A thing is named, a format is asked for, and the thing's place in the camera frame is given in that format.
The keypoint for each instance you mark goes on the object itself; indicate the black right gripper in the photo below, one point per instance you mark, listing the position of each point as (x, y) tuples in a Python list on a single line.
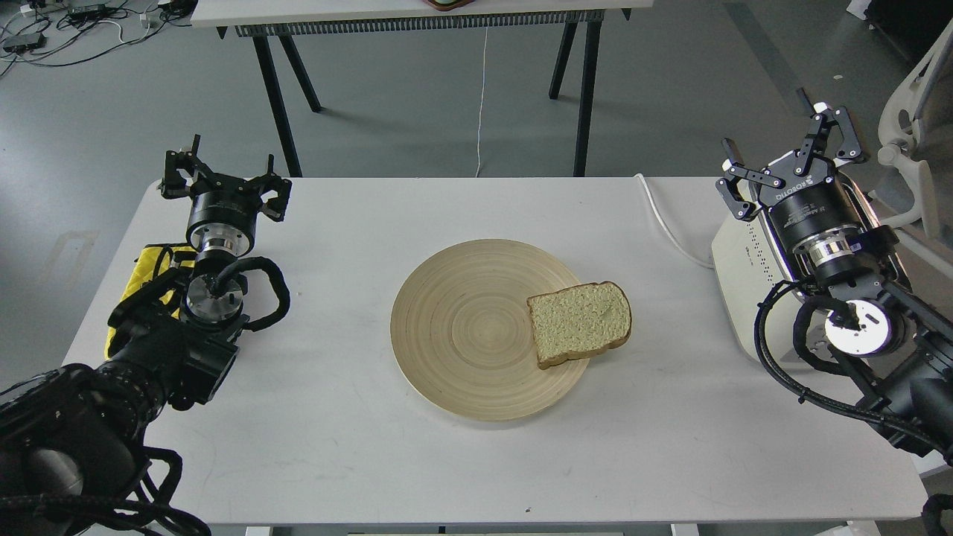
[(808, 208)]

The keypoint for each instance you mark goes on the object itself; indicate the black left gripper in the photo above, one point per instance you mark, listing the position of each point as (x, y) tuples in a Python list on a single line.
[(223, 216)]

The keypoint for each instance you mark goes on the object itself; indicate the slice of bread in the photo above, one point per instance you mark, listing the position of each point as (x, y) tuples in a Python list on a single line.
[(579, 322)]

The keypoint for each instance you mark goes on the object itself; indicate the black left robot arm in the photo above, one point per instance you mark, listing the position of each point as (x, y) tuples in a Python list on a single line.
[(73, 439)]

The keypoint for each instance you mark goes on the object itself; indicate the white chrome toaster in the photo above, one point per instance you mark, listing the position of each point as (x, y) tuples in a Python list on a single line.
[(749, 262)]

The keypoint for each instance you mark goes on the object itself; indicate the yellow quilted cloth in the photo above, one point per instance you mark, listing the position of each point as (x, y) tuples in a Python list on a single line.
[(153, 260)]

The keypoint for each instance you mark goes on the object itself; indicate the white office chair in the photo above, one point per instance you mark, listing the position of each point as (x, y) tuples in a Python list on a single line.
[(915, 146)]

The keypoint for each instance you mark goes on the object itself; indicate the background table with black legs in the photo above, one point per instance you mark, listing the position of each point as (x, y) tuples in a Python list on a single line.
[(261, 21)]

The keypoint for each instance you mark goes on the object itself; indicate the round wooden plate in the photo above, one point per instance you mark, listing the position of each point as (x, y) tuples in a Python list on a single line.
[(461, 331)]

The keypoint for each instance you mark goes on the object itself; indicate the brown object on background table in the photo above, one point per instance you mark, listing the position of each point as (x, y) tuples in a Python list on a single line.
[(447, 5)]

